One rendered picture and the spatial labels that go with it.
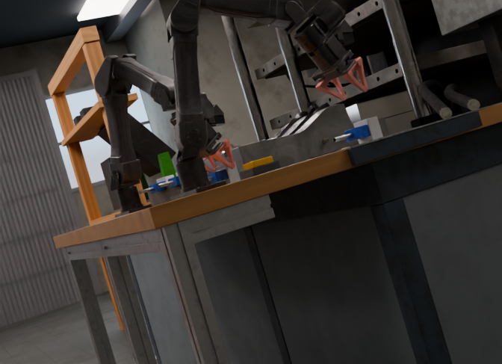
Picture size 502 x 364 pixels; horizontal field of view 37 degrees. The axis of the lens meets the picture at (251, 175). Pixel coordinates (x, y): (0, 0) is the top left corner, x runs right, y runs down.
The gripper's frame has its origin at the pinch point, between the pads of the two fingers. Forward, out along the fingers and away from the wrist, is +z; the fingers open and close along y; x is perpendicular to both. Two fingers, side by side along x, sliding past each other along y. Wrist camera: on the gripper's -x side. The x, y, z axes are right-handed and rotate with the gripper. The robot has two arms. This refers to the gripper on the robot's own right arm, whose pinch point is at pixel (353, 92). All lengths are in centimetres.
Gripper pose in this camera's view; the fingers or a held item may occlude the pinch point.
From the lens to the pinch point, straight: 181.8
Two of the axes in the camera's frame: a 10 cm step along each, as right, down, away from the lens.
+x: -5.4, 6.8, -5.0
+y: -5.5, 1.7, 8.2
